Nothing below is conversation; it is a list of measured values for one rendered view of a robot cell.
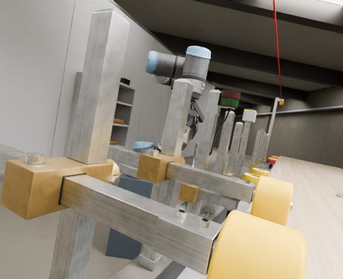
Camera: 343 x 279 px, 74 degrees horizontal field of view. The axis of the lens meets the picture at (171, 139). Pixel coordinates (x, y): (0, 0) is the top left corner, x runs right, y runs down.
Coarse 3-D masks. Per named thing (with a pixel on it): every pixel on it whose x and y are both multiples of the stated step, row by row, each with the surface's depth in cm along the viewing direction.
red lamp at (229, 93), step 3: (222, 90) 71; (225, 90) 70; (228, 90) 70; (231, 90) 69; (222, 93) 71; (225, 93) 70; (228, 93) 70; (231, 93) 69; (234, 93) 69; (237, 93) 70; (240, 93) 71; (222, 96) 71; (225, 96) 70; (228, 96) 70; (231, 96) 69; (234, 96) 69; (237, 96) 70; (237, 99) 70
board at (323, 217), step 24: (288, 168) 151; (312, 168) 192; (336, 168) 265; (312, 192) 79; (336, 192) 89; (288, 216) 46; (312, 216) 49; (336, 216) 53; (312, 240) 36; (336, 240) 38; (312, 264) 28; (336, 264) 30
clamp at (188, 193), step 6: (180, 186) 69; (186, 186) 68; (192, 186) 68; (180, 192) 69; (186, 192) 68; (192, 192) 68; (198, 192) 70; (180, 198) 69; (186, 198) 68; (192, 198) 68
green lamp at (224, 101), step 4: (220, 100) 72; (224, 100) 70; (228, 100) 70; (232, 100) 69; (236, 100) 70; (220, 104) 71; (224, 104) 70; (228, 104) 70; (232, 104) 70; (236, 104) 70
